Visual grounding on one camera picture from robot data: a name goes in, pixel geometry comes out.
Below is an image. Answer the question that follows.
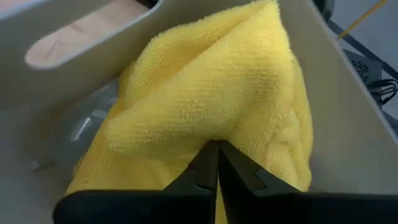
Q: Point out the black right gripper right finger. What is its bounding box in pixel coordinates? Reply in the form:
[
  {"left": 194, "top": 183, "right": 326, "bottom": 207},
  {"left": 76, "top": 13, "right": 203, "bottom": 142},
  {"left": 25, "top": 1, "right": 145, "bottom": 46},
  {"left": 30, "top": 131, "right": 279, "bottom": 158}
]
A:
[{"left": 218, "top": 140, "right": 398, "bottom": 224}]

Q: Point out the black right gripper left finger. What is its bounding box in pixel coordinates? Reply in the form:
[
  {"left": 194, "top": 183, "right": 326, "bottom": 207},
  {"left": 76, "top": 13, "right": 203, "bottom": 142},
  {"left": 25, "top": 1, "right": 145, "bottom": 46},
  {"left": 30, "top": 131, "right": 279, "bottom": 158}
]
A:
[{"left": 52, "top": 140, "right": 219, "bottom": 224}]

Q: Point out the yellow microfiber towel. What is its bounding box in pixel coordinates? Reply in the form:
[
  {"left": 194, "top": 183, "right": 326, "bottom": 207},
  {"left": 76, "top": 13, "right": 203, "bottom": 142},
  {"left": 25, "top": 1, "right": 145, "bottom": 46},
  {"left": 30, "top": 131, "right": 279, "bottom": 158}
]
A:
[{"left": 63, "top": 0, "right": 314, "bottom": 224}]

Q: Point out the grey plastic basket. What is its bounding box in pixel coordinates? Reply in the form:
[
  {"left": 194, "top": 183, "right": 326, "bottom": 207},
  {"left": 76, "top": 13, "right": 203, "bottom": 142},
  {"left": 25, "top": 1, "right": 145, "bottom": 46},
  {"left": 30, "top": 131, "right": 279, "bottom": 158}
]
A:
[{"left": 0, "top": 0, "right": 398, "bottom": 224}]

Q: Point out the black computer case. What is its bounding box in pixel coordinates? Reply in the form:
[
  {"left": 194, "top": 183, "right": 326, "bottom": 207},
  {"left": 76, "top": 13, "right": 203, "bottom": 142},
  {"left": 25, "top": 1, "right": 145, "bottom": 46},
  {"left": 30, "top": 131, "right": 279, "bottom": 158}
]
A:
[{"left": 341, "top": 49, "right": 384, "bottom": 90}]

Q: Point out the yellow hanging cable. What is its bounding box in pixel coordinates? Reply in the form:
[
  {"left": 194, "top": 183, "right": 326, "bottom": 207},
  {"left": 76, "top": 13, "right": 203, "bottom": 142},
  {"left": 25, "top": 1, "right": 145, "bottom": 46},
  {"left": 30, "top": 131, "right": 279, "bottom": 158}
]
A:
[{"left": 337, "top": 0, "right": 390, "bottom": 40}]

